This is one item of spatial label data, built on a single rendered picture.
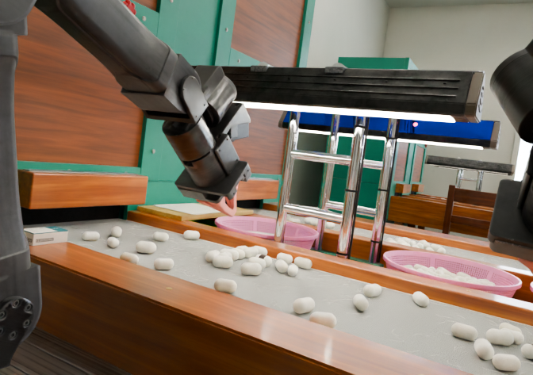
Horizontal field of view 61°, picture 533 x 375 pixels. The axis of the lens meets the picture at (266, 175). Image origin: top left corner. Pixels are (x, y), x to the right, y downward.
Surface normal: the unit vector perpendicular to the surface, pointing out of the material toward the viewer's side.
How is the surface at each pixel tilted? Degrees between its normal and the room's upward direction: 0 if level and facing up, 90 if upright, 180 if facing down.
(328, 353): 0
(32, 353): 0
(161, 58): 82
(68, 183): 90
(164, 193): 90
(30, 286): 90
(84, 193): 90
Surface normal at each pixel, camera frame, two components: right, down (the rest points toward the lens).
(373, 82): -0.35, -0.55
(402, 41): -0.47, -0.02
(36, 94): 0.86, 0.14
